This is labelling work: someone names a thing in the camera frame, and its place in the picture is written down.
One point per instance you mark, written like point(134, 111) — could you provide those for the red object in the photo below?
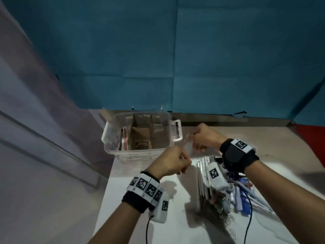
point(312, 139)

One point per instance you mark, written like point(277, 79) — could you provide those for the black wristband with marker tags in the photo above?
point(236, 157)
point(144, 188)

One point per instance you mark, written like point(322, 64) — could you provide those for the clear plastic storage box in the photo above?
point(111, 139)

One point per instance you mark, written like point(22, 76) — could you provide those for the row of white marker pens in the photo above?
point(201, 175)

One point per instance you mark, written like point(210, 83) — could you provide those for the person's left hand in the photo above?
point(170, 162)

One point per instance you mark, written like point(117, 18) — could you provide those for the brown cardboard divider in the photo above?
point(141, 137)

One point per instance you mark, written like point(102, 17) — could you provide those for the person's left forearm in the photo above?
point(114, 226)

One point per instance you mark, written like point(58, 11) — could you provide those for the person's right forearm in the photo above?
point(284, 195)

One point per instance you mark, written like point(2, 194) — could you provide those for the pile of silver paper clips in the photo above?
point(215, 221)

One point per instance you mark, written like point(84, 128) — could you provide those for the person's right hand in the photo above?
point(208, 138)

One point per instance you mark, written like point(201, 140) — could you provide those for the blue backdrop cloth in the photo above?
point(177, 48)

